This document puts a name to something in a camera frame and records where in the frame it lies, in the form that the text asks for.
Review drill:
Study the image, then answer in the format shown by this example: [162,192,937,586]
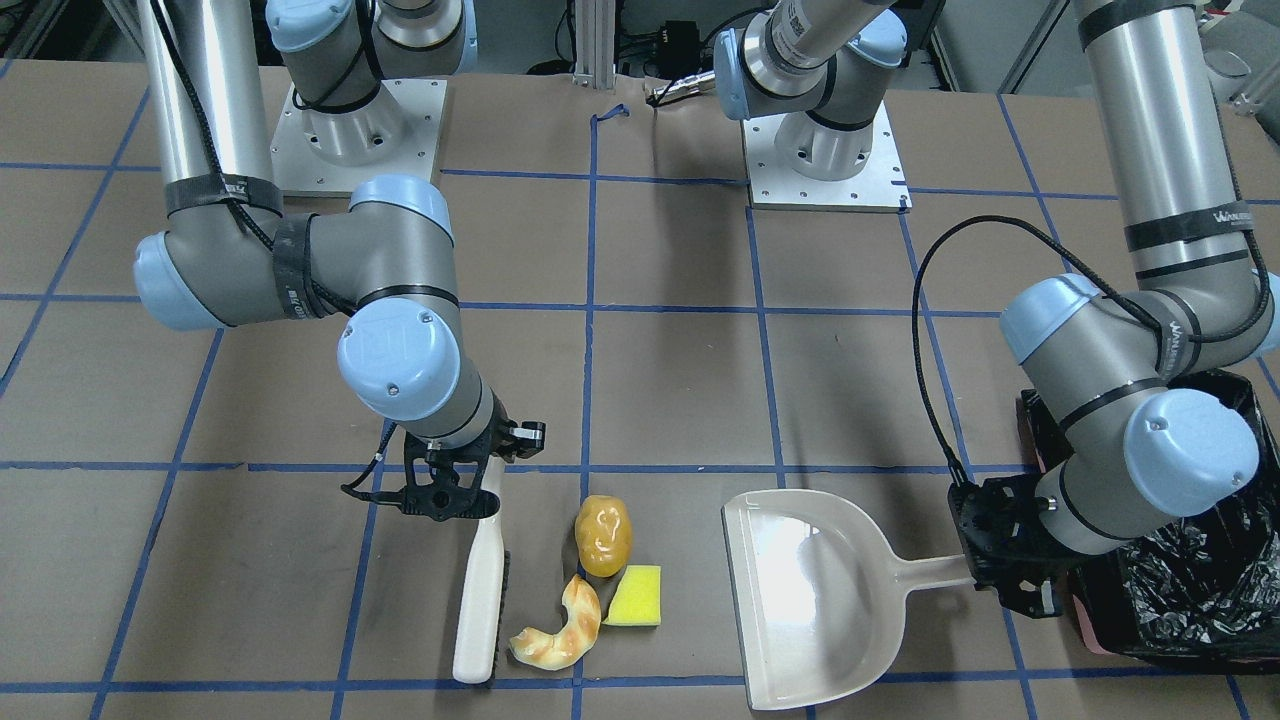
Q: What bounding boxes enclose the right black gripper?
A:
[399,401,547,521]

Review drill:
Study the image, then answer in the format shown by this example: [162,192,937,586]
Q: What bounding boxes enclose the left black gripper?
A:
[948,474,1085,618]

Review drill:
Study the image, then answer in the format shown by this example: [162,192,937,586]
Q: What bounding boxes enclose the beige hand brush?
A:
[452,512,507,685]

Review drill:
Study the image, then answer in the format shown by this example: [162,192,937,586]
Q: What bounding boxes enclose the brown potato toy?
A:
[573,495,634,578]

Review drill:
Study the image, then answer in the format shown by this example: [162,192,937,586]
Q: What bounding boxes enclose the croissant bread toy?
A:
[508,575,602,671]

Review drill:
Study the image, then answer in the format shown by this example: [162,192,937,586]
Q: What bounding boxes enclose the beige plastic dustpan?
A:
[722,489,973,711]

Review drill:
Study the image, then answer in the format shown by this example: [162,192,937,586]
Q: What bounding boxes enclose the yellow sponge piece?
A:
[603,564,662,626]

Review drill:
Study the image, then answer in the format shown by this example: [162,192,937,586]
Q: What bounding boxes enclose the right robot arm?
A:
[133,1,545,521]

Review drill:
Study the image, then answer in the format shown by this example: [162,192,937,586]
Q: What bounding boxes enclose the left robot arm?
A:
[883,1,1277,618]

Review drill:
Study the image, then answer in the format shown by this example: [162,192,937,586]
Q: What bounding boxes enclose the bin with black bag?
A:
[1021,372,1277,673]

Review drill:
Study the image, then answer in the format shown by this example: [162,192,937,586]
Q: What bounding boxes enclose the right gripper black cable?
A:
[340,420,421,506]

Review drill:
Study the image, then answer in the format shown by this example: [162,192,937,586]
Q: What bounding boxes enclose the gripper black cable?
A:
[340,420,421,506]
[911,217,1166,486]

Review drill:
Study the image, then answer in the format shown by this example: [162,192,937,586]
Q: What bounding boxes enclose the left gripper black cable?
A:
[911,217,1166,486]

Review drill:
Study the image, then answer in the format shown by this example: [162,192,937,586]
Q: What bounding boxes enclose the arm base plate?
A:
[269,79,448,197]
[741,104,913,213]

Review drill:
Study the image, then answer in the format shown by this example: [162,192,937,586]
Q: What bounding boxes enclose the aluminium frame post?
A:
[572,0,618,94]

